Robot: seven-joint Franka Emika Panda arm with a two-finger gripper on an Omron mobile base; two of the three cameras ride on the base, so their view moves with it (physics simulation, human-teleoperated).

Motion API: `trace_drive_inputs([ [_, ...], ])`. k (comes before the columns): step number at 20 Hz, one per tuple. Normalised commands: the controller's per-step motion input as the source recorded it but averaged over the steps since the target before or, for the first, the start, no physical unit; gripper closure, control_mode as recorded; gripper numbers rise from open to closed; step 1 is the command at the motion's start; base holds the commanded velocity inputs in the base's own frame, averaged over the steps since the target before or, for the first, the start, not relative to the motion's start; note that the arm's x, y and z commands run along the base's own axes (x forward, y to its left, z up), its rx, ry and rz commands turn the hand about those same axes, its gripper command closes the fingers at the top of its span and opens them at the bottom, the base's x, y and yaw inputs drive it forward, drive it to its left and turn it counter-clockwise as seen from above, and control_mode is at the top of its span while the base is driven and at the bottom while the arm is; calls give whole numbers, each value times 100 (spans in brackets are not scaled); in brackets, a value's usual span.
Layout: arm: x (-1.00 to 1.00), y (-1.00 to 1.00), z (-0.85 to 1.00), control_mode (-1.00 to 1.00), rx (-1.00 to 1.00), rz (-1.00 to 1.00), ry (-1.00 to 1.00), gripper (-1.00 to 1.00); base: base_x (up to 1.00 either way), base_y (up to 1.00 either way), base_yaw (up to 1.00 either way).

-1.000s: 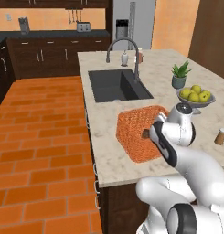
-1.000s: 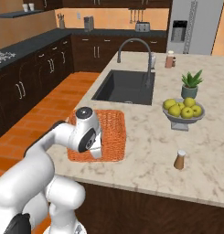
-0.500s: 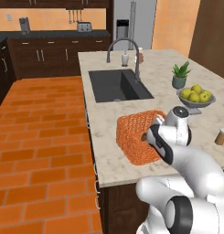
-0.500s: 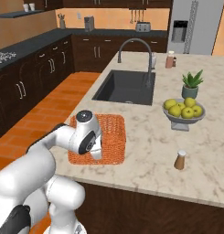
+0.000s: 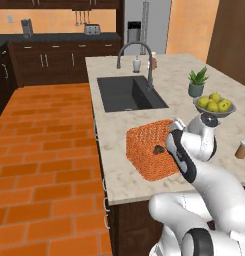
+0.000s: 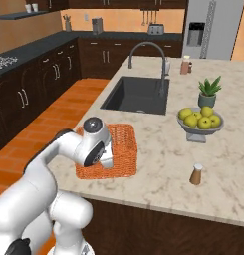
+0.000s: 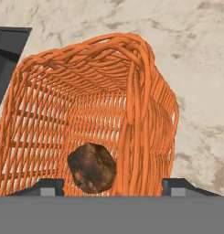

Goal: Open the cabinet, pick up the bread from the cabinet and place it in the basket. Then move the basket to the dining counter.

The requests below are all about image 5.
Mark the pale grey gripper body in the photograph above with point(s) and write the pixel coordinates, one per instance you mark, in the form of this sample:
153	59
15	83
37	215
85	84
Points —
177	124

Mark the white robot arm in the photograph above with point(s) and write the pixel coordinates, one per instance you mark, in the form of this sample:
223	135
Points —
220	193

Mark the orange woven basket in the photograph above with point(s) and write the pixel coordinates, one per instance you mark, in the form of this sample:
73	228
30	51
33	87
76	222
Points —
144	150

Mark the tall brown wood cabinet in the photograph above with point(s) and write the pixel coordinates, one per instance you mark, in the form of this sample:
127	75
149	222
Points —
232	40

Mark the dark island cabinet door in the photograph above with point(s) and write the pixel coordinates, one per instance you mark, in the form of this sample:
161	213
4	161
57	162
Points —
134	230

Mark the yellow-green apple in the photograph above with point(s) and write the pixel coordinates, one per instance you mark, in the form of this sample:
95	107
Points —
203	102
212	107
224	105
215	97

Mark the grey fruit bowl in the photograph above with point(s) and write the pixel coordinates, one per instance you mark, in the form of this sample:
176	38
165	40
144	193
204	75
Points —
214	114

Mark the green plant in grey pot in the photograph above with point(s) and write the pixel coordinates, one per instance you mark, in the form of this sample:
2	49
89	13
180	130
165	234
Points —
196	87

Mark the black sink basin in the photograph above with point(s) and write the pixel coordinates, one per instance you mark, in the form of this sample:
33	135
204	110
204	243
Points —
127	95

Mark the dark grey arched tap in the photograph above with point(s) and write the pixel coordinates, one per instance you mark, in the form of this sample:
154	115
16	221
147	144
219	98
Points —
149	70

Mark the brown bottle with white cap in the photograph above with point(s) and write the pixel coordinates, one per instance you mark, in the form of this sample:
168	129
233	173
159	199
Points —
154	61

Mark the brown shaker with white top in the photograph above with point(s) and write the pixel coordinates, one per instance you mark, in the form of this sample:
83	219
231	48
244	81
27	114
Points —
241	150

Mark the white soap dispenser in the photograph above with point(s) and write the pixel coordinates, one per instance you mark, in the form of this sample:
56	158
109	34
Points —
136	64

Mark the grey fridge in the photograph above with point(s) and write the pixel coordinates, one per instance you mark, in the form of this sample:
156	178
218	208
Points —
154	26

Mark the silver toaster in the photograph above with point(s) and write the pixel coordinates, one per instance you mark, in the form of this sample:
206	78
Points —
92	29

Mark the dark wood base cupboards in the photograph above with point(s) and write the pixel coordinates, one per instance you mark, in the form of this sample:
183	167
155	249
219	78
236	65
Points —
60	63

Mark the hanging kitchen tool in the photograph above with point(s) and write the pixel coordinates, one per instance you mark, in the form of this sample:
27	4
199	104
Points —
81	18
88	17
76	19

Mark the dark wood side cupboards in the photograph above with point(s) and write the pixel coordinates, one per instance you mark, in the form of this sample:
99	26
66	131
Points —
2	80

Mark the dark wood wall cupboards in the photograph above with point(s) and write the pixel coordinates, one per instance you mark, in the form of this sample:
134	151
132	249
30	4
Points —
57	4

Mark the white wall socket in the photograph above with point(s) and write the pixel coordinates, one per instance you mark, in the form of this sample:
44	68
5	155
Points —
10	19

